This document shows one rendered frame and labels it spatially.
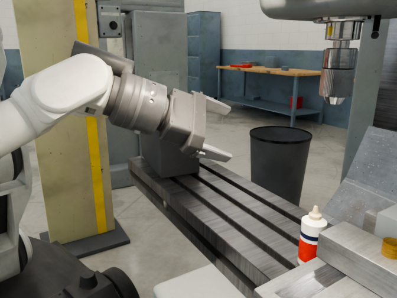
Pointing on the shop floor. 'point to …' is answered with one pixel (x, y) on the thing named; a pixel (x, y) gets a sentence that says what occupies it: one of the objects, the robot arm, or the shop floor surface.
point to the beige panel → (69, 133)
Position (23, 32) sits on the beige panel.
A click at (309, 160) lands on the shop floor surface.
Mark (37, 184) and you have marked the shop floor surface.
